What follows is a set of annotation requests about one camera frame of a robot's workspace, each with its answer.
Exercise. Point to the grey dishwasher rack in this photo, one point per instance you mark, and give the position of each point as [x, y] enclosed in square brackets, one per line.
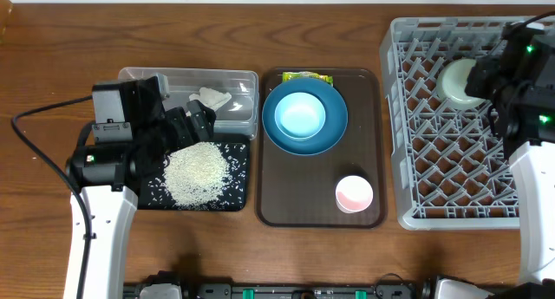
[449, 171]

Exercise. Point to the clear plastic bin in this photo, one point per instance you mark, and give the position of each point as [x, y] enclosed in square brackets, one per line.
[239, 115]

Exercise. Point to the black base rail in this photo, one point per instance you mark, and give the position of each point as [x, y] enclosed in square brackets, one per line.
[167, 284]

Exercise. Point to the light blue bowl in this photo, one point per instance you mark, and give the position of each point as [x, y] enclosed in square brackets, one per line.
[300, 116]

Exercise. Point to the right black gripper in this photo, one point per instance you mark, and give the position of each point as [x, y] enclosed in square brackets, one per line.
[482, 68]

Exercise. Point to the green snack wrapper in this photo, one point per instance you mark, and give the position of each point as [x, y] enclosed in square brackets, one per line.
[288, 76]

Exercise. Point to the dark blue plate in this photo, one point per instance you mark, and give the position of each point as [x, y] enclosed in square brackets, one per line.
[334, 126]

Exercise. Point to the brown serving tray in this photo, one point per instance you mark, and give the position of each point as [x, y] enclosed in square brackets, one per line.
[300, 191]

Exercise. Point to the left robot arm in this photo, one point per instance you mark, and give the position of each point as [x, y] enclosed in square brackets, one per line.
[130, 136]

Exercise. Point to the mint green bowl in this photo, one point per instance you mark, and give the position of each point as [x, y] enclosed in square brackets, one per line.
[452, 82]

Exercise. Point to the pile of rice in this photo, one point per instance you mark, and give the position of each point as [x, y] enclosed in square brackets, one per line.
[196, 175]

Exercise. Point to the black rectangular tray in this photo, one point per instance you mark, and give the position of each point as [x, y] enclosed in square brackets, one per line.
[235, 148]

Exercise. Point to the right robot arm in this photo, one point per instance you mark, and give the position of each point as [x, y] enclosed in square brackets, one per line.
[519, 84]

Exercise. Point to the white tissue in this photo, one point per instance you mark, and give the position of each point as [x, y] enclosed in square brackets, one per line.
[211, 98]

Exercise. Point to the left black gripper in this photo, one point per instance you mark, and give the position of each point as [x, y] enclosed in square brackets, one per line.
[186, 135]

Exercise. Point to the pink and white cup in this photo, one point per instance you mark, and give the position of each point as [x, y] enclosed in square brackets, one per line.
[353, 194]

